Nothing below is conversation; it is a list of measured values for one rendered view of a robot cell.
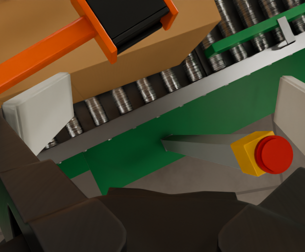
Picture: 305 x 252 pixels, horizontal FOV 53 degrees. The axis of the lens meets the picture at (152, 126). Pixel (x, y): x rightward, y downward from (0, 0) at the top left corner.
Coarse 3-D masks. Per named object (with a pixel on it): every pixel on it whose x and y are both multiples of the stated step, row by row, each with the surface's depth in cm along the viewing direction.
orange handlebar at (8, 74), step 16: (64, 32) 31; (80, 32) 31; (32, 48) 31; (48, 48) 31; (64, 48) 31; (0, 64) 30; (16, 64) 30; (32, 64) 31; (48, 64) 33; (0, 80) 30; (16, 80) 31
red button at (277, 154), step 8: (272, 136) 55; (280, 136) 55; (256, 144) 55; (264, 144) 54; (272, 144) 54; (280, 144) 54; (288, 144) 55; (256, 152) 54; (264, 152) 54; (272, 152) 54; (280, 152) 54; (288, 152) 54; (256, 160) 54; (264, 160) 54; (272, 160) 54; (280, 160) 54; (288, 160) 54; (264, 168) 54; (272, 168) 54; (280, 168) 54
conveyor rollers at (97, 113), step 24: (216, 0) 105; (240, 0) 107; (264, 0) 108; (288, 0) 110; (240, 48) 106; (264, 48) 107; (168, 72) 102; (192, 72) 103; (96, 96) 100; (120, 96) 100; (144, 96) 101; (72, 120) 97; (96, 120) 99; (48, 144) 96
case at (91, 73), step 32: (0, 0) 57; (32, 0) 58; (64, 0) 59; (192, 0) 62; (0, 32) 57; (32, 32) 58; (160, 32) 61; (192, 32) 64; (64, 64) 58; (96, 64) 60; (128, 64) 71; (160, 64) 88; (0, 96) 57
